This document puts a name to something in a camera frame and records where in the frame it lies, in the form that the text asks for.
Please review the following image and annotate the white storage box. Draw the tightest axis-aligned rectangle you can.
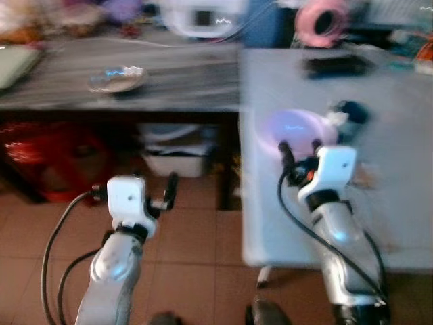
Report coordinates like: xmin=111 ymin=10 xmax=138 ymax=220
xmin=138 ymin=125 xmax=219 ymax=179

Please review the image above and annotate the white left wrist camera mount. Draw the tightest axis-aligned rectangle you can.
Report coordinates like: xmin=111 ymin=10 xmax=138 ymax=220
xmin=107 ymin=176 xmax=158 ymax=238

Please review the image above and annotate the long black left arm cable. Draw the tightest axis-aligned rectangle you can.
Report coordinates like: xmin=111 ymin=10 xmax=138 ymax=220
xmin=41 ymin=189 xmax=109 ymax=325

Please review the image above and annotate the white appliance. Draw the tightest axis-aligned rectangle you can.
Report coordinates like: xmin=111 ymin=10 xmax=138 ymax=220
xmin=161 ymin=0 xmax=249 ymax=39

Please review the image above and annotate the pink ring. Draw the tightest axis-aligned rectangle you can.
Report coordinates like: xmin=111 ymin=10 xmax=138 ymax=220
xmin=295 ymin=1 xmax=350 ymax=49

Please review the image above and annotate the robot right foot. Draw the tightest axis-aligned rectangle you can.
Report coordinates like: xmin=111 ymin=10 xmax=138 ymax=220
xmin=246 ymin=297 xmax=292 ymax=325

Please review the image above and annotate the clear glass dish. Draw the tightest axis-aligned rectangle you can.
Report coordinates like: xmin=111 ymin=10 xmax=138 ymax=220
xmin=87 ymin=65 xmax=149 ymax=94

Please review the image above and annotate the short black left arm cable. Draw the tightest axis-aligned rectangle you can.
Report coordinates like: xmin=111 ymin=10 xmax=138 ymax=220
xmin=57 ymin=250 xmax=102 ymax=325

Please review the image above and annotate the white table leg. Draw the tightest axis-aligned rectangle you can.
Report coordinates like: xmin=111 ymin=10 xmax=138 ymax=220
xmin=256 ymin=267 xmax=273 ymax=290

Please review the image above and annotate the purple plate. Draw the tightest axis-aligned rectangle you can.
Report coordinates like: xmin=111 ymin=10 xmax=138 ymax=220
xmin=260 ymin=108 xmax=340 ymax=158

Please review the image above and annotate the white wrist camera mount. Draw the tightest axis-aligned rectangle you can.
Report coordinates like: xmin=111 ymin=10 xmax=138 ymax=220
xmin=298 ymin=145 xmax=358 ymax=211
xmin=107 ymin=176 xmax=158 ymax=238

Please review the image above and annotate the teal box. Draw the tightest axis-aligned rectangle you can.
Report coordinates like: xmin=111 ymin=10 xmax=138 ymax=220
xmin=388 ymin=30 xmax=431 ymax=63

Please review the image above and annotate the dark blue and white object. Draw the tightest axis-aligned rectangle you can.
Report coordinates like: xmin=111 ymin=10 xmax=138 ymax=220
xmin=327 ymin=100 xmax=370 ymax=131

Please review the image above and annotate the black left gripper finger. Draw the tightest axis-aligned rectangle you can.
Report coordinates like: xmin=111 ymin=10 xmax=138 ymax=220
xmin=164 ymin=172 xmax=181 ymax=211

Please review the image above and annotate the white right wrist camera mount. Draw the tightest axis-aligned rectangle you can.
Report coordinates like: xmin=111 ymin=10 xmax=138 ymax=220
xmin=298 ymin=145 xmax=358 ymax=211

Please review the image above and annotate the red bag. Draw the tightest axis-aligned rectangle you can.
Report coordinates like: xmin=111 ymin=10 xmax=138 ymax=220
xmin=0 ymin=121 xmax=104 ymax=202

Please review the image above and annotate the purple toy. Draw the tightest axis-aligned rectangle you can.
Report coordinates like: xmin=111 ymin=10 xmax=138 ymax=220
xmin=101 ymin=0 xmax=144 ymax=22

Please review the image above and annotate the flat black object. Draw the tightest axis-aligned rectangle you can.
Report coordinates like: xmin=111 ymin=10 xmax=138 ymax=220
xmin=304 ymin=55 xmax=374 ymax=78

